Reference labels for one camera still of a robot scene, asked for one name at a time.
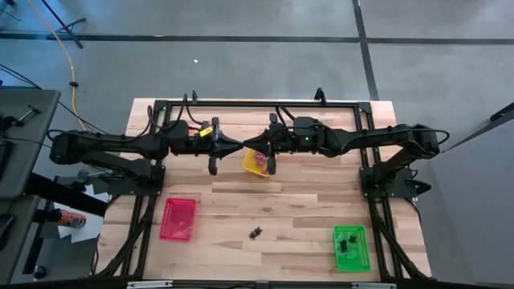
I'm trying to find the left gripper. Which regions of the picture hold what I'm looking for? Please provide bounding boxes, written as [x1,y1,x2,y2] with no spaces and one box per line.
[169,116,245,177]

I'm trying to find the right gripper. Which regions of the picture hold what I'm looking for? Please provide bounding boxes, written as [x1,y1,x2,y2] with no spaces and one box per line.
[243,112,329,177]

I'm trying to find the yellow plastic basket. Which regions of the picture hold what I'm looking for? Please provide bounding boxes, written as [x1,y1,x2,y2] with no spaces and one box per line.
[241,147,271,178]

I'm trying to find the red plastic basket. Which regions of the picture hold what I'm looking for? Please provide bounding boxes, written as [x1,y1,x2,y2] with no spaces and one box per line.
[158,197,198,242]

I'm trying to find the green plastic basket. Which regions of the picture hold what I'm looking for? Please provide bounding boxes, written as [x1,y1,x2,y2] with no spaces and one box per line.
[332,224,373,274]

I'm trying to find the white paper sheets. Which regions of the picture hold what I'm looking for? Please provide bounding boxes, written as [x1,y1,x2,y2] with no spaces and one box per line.
[53,183,110,244]

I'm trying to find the black support beam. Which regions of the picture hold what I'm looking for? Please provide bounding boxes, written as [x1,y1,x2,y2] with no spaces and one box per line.
[23,172,109,218]

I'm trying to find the orange can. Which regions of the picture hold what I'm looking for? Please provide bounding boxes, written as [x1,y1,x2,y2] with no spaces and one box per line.
[47,208,88,230]

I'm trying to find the black tripod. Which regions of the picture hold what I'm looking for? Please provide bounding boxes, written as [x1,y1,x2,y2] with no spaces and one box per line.
[39,0,88,50]

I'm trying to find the grey panel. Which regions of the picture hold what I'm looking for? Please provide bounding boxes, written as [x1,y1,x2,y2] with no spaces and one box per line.
[415,120,514,287]

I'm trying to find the black bar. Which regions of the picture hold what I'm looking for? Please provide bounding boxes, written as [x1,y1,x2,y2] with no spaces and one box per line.
[441,102,514,154]

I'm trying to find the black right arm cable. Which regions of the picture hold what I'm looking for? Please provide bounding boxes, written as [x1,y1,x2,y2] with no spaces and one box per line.
[274,104,297,122]

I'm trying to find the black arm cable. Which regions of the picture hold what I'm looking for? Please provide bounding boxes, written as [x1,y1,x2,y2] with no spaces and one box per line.
[274,104,297,122]
[145,93,202,130]

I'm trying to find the black aluminium rig frame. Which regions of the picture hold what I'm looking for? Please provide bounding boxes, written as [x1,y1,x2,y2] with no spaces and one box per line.
[94,88,433,289]

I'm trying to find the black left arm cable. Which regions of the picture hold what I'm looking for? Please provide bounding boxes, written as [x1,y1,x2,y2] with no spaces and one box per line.
[145,93,202,130]

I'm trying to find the silver metal bracket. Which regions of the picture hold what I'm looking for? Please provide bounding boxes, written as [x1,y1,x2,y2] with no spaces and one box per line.
[126,280,174,289]
[351,282,398,289]

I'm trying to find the yellow cable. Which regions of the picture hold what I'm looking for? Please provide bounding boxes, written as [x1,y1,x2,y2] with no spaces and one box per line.
[26,0,88,132]

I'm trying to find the black clamp with handle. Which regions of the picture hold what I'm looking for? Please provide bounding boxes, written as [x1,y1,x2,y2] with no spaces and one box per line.
[0,104,41,132]

